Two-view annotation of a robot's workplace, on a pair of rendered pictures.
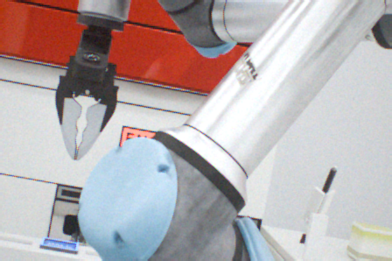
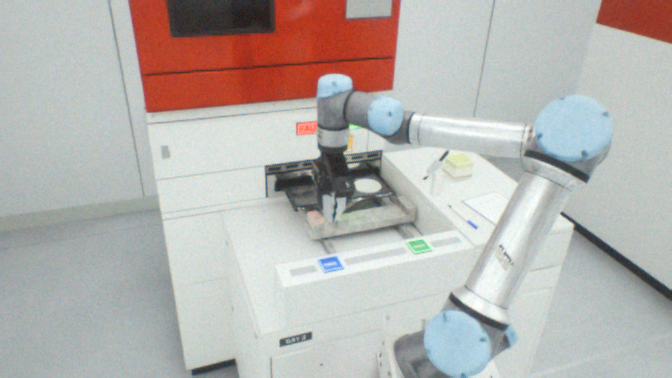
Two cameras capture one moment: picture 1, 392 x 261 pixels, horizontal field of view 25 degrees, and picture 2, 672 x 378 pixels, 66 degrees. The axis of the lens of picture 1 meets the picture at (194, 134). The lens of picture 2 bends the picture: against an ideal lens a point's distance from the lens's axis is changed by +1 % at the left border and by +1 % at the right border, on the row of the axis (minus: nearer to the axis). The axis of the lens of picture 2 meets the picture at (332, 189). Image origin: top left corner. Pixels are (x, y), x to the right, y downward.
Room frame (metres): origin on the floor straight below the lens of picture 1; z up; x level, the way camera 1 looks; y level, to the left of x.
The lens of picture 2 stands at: (0.25, 0.44, 1.80)
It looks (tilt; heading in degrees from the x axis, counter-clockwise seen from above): 30 degrees down; 346
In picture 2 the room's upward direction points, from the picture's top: 2 degrees clockwise
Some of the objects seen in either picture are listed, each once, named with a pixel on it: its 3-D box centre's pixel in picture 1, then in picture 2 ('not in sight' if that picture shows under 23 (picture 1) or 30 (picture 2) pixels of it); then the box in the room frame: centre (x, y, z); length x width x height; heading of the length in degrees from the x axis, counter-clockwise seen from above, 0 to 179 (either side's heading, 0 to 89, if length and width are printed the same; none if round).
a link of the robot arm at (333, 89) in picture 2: not in sight; (335, 102); (1.31, 0.17, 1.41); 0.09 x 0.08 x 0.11; 43
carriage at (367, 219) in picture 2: not in sight; (360, 220); (1.63, -0.02, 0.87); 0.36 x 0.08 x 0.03; 96
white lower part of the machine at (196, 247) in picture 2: not in sight; (261, 241); (2.22, 0.26, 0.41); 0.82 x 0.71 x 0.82; 96
